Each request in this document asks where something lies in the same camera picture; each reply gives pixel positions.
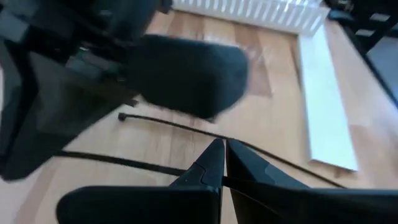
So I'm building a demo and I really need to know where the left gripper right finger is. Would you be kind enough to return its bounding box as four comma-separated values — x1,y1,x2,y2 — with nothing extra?
226,139,398,224

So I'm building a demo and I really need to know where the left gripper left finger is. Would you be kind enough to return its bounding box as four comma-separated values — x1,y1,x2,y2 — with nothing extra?
55,138,225,224

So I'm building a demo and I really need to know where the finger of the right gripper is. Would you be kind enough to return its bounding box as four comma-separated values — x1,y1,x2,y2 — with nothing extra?
126,34,249,121

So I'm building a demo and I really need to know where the white slotted wiring duct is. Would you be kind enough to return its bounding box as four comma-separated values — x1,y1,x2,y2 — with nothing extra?
171,0,331,37

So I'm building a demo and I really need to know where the flat white duct cover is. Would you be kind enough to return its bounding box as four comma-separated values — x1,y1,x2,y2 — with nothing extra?
297,24,359,172

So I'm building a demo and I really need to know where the black aluminium table frame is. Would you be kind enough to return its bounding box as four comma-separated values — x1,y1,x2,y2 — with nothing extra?
323,0,398,110

